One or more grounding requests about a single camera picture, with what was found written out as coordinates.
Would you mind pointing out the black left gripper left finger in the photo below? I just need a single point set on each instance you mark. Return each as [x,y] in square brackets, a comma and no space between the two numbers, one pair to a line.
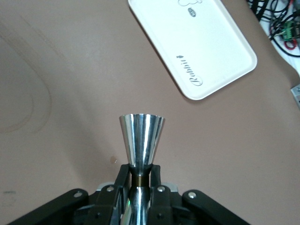
[110,204]

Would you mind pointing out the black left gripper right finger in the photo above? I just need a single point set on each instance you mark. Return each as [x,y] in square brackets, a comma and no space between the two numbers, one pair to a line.
[160,204]

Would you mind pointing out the silver metal jigger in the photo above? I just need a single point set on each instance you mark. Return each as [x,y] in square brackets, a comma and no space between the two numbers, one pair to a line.
[140,140]

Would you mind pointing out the brown table cover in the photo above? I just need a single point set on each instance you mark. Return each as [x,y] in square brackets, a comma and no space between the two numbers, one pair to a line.
[70,70]

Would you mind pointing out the cream rabbit print tray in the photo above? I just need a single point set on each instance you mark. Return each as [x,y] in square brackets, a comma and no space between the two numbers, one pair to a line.
[206,42]

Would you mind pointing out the green circuit board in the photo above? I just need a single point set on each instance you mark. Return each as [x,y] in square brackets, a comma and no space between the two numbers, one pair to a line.
[289,30]

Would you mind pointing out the grey metal edge bracket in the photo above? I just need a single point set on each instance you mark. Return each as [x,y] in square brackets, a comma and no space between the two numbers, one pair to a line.
[296,93]

